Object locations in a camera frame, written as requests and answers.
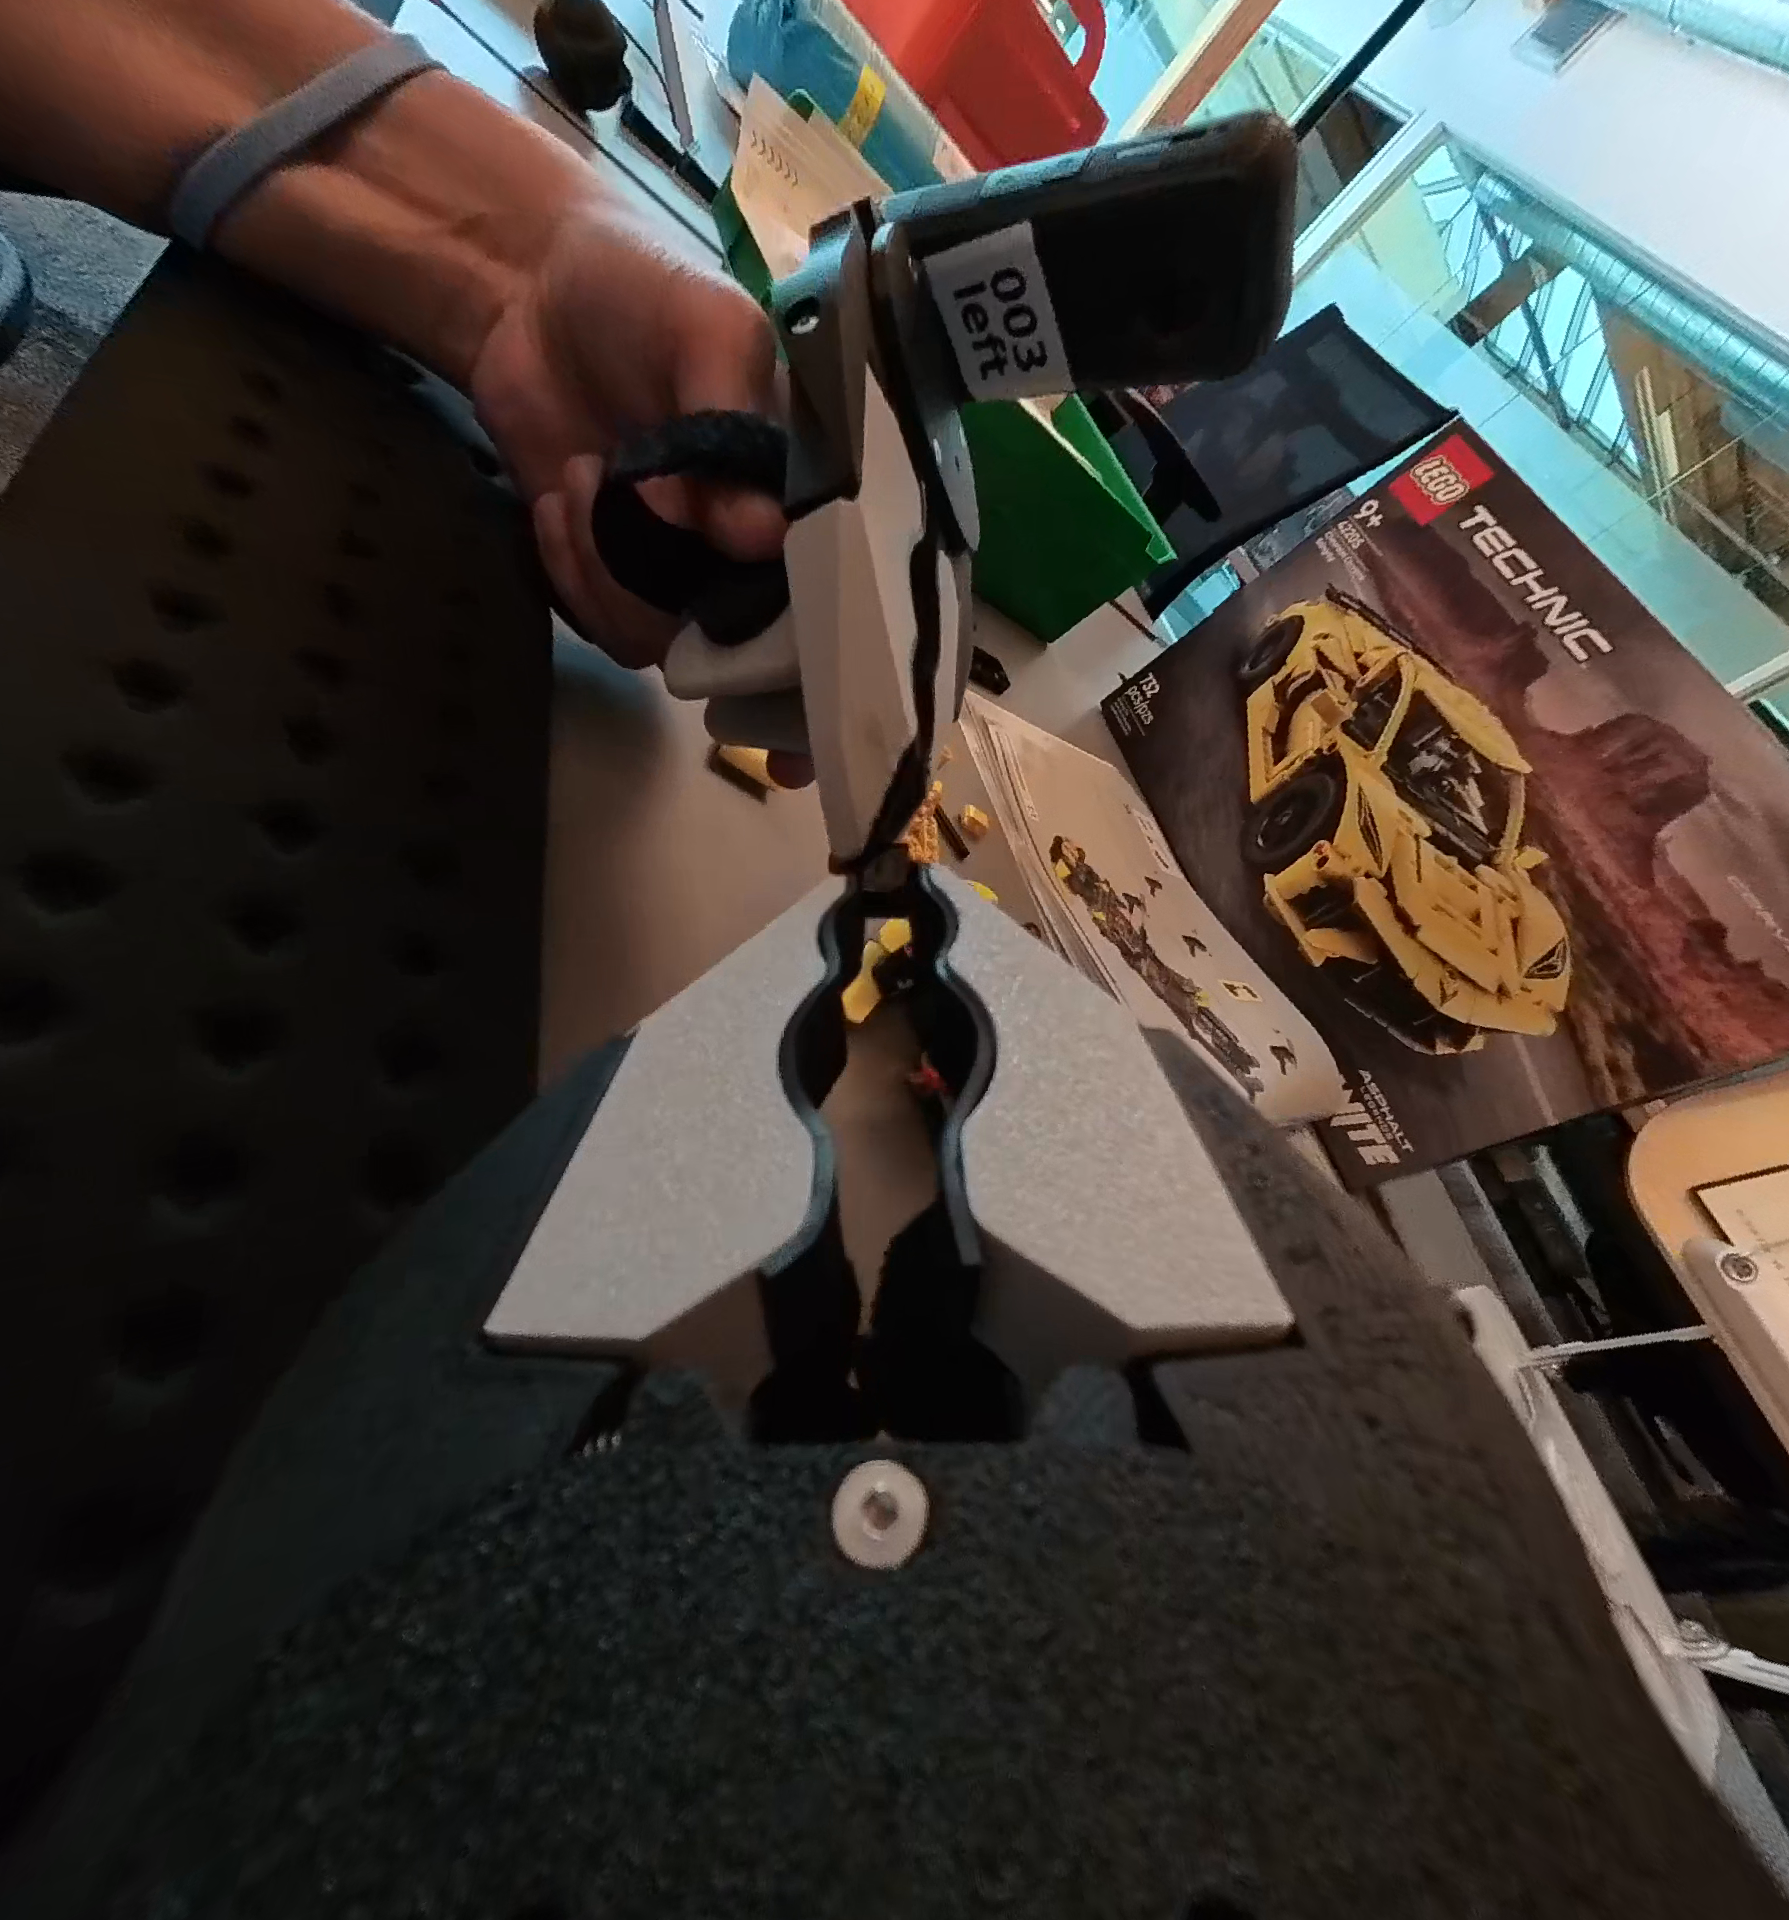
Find lego car chassis model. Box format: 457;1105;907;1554
839;886;990;1115

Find green plastic bin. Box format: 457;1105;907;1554
712;87;1182;651

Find yellow toy car set box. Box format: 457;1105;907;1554
1098;416;1789;1197

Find pale air duct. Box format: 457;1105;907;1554
1468;163;1789;441

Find white document stand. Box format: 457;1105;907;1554
1446;1278;1789;1920

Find open instruction booklet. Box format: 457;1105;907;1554
955;693;1351;1130

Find light blue plastic bag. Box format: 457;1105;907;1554
724;0;974;191

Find person's left hand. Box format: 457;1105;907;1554
466;196;825;790

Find black dimpled pad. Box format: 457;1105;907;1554
0;246;561;1850

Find white cardboard sheet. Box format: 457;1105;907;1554
725;71;853;244

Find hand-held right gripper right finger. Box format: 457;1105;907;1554
908;868;1299;1362

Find pile of yellow lego pieces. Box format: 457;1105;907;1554
712;740;995;867

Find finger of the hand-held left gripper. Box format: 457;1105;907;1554
782;366;935;876
890;540;976;845

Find black armrest office chair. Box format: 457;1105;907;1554
1131;304;1462;619

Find person's left forearm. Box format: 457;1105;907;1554
0;0;539;379

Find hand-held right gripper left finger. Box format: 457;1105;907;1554
480;878;870;1362

